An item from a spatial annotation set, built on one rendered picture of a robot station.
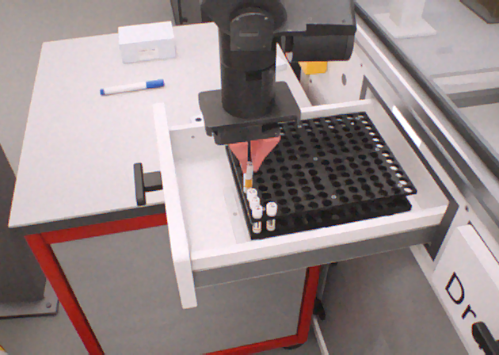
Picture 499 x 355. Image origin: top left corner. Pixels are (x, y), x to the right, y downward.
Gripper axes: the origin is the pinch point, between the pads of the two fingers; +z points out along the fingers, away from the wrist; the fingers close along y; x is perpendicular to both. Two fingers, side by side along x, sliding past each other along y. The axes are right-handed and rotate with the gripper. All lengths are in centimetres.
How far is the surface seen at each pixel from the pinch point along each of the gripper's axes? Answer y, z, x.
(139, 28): -12, 14, 66
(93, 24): -45, 95, 245
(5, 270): -63, 76, 51
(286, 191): 4.7, 4.9, -0.9
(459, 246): 21.4, 4.1, -14.7
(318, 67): 21.1, 9.5, 33.5
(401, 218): 17.6, 5.6, -8.1
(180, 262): -9.8, 2.9, -10.4
